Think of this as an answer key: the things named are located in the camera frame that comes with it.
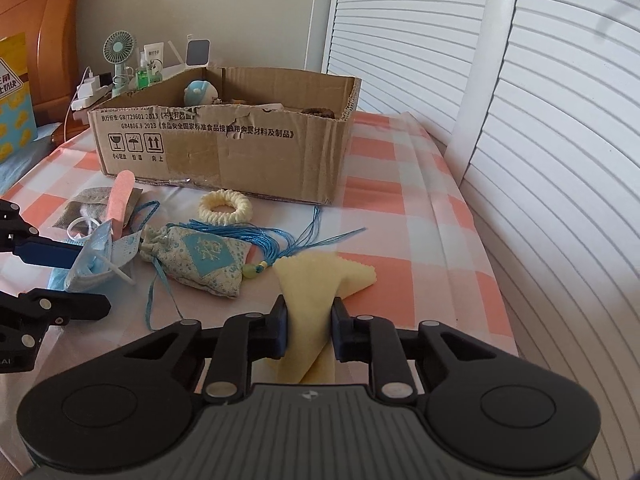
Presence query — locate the blue face mask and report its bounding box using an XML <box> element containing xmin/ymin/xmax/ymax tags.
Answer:
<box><xmin>47</xmin><ymin>215</ymin><xmax>144</xmax><ymax>294</ymax></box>

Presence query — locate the white louvred door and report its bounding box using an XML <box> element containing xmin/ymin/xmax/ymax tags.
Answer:
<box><xmin>447</xmin><ymin>0</ymin><xmax>640</xmax><ymax>466</ymax></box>
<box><xmin>322</xmin><ymin>0</ymin><xmax>502</xmax><ymax>152</ymax></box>

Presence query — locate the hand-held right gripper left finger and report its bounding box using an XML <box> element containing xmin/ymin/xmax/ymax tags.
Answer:
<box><xmin>125</xmin><ymin>294</ymin><xmax>291</xmax><ymax>403</ymax></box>

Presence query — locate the grey fabric pouch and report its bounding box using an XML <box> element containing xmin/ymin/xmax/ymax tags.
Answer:
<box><xmin>52</xmin><ymin>186</ymin><xmax>145</xmax><ymax>234</ymax></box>

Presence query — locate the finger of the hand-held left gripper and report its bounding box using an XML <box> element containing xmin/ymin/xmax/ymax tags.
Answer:
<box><xmin>0</xmin><ymin>199</ymin><xmax>84</xmax><ymax>269</ymax></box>
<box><xmin>0</xmin><ymin>287</ymin><xmax>112</xmax><ymax>332</ymax></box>

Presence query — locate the green desk fan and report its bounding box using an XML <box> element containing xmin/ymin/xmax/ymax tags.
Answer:
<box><xmin>103</xmin><ymin>30</ymin><xmax>137</xmax><ymax>99</ymax></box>

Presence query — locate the white charger plug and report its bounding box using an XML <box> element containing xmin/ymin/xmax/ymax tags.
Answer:
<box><xmin>76</xmin><ymin>66</ymin><xmax>114</xmax><ymax>99</ymax></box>

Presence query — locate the white power strip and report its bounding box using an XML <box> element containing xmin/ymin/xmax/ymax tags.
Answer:
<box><xmin>70</xmin><ymin>94</ymin><xmax>109</xmax><ymax>111</ymax></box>

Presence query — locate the brown cardboard box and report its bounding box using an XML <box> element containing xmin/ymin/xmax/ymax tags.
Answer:
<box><xmin>87</xmin><ymin>65</ymin><xmax>362</xmax><ymax>206</ymax></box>

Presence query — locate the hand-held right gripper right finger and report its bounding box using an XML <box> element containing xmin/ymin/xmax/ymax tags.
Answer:
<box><xmin>331</xmin><ymin>297</ymin><xmax>501</xmax><ymax>404</ymax></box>

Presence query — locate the blue plush toy figure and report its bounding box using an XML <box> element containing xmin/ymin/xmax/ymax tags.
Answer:
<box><xmin>182</xmin><ymin>80</ymin><xmax>219</xmax><ymax>107</ymax></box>

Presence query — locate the yellow cloth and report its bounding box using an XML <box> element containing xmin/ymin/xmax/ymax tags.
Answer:
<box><xmin>271</xmin><ymin>253</ymin><xmax>379</xmax><ymax>386</ymax></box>

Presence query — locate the blue printed bed sheet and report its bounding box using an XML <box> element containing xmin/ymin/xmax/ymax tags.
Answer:
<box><xmin>0</xmin><ymin>119</ymin><xmax>69</xmax><ymax>197</ymax></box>

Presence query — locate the wooden bed headboard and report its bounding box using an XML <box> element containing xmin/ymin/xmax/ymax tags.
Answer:
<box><xmin>0</xmin><ymin>0</ymin><xmax>97</xmax><ymax>127</ymax></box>

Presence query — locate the blue patterned sachet with tassel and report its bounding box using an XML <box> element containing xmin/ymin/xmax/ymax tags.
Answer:
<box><xmin>135</xmin><ymin>200</ymin><xmax>369</xmax><ymax>334</ymax></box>

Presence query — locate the pink white checked tablecloth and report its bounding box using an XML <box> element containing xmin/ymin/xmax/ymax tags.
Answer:
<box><xmin>0</xmin><ymin>110</ymin><xmax>522</xmax><ymax>463</ymax></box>

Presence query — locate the pink foam stick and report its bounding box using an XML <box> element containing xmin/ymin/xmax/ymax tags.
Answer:
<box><xmin>105</xmin><ymin>170</ymin><xmax>135</xmax><ymax>241</ymax></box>

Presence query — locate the white cable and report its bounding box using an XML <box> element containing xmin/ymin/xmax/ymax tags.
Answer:
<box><xmin>62</xmin><ymin>66</ymin><xmax>94</xmax><ymax>142</ymax></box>

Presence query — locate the cream hair scrunchie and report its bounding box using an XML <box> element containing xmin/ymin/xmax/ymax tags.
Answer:
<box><xmin>198</xmin><ymin>189</ymin><xmax>255</xmax><ymax>225</ymax></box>

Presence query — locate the small white mirror stand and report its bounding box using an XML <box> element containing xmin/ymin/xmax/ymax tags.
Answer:
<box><xmin>167</xmin><ymin>34</ymin><xmax>210</xmax><ymax>69</ymax></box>

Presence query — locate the blue and yellow pillow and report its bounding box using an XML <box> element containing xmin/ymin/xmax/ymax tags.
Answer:
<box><xmin>0</xmin><ymin>32</ymin><xmax>39</xmax><ymax>164</ymax></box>

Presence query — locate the green label spray bottle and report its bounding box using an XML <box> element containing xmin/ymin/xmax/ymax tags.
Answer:
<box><xmin>134</xmin><ymin>52</ymin><xmax>151</xmax><ymax>92</ymax></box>

